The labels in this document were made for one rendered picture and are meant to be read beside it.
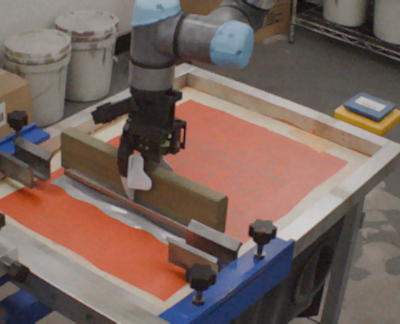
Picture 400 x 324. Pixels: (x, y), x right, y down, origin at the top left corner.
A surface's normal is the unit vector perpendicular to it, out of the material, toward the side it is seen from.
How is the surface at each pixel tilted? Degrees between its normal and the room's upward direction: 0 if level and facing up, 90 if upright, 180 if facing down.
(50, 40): 0
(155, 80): 90
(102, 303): 0
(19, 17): 90
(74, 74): 93
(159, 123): 90
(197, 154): 0
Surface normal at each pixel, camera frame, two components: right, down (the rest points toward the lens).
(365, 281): 0.07, -0.87
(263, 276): 0.80, 0.33
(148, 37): -0.34, 0.43
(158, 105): -0.59, 0.36
